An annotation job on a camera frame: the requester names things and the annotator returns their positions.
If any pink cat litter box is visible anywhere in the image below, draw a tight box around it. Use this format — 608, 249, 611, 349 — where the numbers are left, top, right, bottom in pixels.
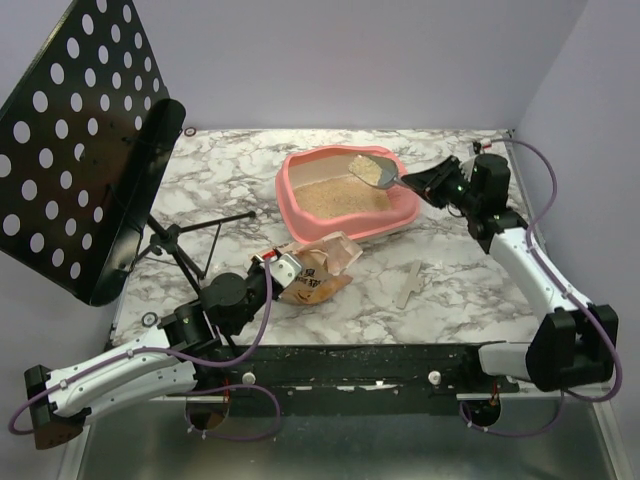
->
275, 146, 420, 244

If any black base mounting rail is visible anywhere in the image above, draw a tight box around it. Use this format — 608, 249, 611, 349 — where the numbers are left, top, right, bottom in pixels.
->
196, 344, 539, 417

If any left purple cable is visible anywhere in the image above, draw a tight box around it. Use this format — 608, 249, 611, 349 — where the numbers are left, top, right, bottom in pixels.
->
8, 259, 282, 442

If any purple cable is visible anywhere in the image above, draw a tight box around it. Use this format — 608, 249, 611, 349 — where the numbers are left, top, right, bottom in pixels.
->
459, 138, 624, 435
8, 259, 282, 442

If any grey bag sealing clip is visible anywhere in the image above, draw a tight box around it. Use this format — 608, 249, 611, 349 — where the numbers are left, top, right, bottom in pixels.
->
396, 260, 423, 309

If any beige cat litter bag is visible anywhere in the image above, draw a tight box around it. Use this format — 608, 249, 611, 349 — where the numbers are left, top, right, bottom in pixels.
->
257, 231, 362, 305

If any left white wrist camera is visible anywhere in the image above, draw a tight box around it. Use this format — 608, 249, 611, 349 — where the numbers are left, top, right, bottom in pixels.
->
264, 253, 303, 289

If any silver metal litter scoop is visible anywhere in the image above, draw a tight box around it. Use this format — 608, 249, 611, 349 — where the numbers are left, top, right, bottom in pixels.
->
348, 154, 409, 190

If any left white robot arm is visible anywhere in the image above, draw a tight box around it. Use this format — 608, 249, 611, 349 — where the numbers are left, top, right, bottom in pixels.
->
18, 259, 295, 450

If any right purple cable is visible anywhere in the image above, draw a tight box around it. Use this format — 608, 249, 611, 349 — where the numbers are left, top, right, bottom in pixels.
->
459, 138, 624, 435

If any small round washer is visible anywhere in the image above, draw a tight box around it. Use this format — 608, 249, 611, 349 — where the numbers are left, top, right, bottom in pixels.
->
142, 312, 157, 326

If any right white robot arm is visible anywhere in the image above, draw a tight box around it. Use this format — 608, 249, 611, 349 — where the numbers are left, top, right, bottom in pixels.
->
401, 154, 618, 392

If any clean litter in box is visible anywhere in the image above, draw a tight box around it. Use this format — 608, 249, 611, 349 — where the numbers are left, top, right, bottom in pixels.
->
293, 177, 392, 219

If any black perforated music stand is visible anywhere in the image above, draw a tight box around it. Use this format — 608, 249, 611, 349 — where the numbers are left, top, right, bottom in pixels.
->
0, 0, 257, 357

